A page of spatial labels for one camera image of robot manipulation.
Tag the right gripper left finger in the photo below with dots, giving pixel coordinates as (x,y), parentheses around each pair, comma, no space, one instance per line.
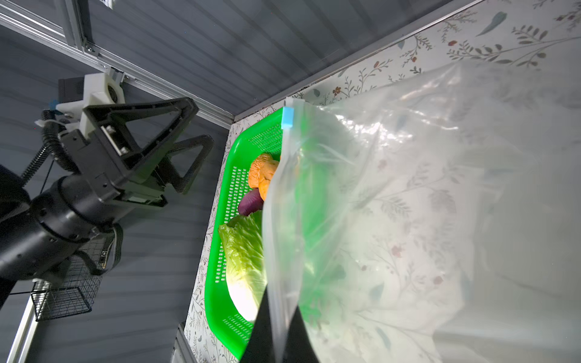
(260,346)

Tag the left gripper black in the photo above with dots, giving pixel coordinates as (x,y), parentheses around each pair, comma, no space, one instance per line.
(124,162)

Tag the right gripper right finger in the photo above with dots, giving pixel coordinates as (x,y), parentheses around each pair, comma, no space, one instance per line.
(298,348)

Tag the green plastic basket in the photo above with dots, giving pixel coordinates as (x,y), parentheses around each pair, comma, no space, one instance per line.
(274,211)

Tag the clear zip top bag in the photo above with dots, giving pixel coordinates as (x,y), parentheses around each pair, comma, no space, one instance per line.
(456,233)

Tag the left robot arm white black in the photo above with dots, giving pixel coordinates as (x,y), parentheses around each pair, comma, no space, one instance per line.
(39,233)

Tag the napa cabbage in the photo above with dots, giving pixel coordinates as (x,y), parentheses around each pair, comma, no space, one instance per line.
(245,271)

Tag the purple eggplant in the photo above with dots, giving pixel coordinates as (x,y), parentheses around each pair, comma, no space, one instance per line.
(250,203)

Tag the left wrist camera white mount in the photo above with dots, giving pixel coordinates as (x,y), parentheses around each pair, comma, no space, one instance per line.
(74,96)

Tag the black wire wall basket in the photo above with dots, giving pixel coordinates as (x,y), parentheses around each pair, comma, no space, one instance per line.
(72,286)

